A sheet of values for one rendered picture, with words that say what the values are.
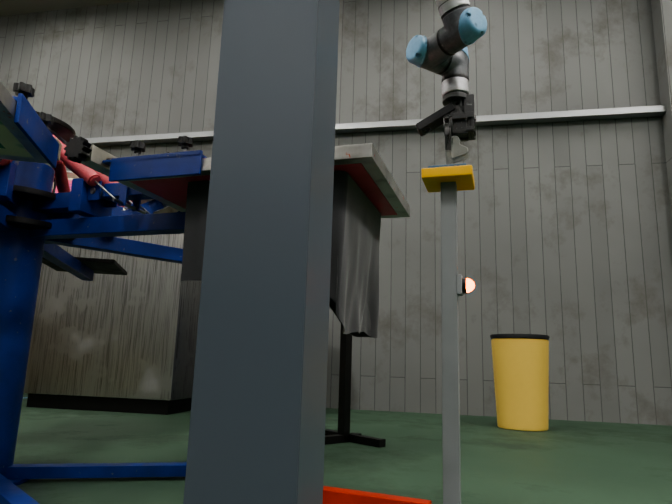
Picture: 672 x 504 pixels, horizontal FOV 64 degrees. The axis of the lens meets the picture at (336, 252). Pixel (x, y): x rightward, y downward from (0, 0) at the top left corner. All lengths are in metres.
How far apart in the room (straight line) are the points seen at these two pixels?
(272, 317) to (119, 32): 6.68
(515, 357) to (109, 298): 3.18
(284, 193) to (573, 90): 5.14
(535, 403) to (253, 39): 3.55
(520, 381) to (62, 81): 6.08
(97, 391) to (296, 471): 3.91
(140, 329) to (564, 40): 4.80
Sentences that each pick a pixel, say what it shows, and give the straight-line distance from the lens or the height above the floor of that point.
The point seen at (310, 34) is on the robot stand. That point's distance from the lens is 1.01.
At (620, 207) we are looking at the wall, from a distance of 5.55.
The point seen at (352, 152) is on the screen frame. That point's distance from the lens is 1.38.
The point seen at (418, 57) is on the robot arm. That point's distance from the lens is 1.51.
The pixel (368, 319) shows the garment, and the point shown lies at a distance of 1.73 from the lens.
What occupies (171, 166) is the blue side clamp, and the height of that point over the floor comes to 0.97.
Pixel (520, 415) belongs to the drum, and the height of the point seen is 0.10.
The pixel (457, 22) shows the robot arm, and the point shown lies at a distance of 1.46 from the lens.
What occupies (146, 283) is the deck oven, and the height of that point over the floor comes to 1.00.
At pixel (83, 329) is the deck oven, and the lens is 4.80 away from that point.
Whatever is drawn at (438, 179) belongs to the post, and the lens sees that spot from 1.44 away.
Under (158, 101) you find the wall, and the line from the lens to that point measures 6.66.
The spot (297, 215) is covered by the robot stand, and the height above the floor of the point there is 0.68.
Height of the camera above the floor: 0.45
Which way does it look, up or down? 11 degrees up
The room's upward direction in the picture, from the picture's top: 2 degrees clockwise
